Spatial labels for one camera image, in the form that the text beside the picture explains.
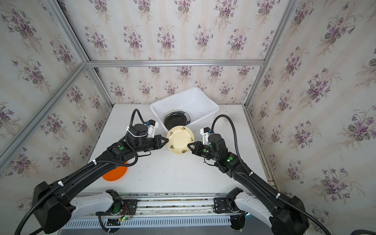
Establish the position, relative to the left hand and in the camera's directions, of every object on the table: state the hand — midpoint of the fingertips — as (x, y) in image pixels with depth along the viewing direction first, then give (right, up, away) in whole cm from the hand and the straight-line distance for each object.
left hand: (169, 138), depth 74 cm
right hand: (+8, -4, -1) cm, 9 cm away
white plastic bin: (+15, +25, +44) cm, 53 cm away
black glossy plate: (+1, +11, +30) cm, 32 cm away
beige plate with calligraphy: (+5, 0, +1) cm, 5 cm away
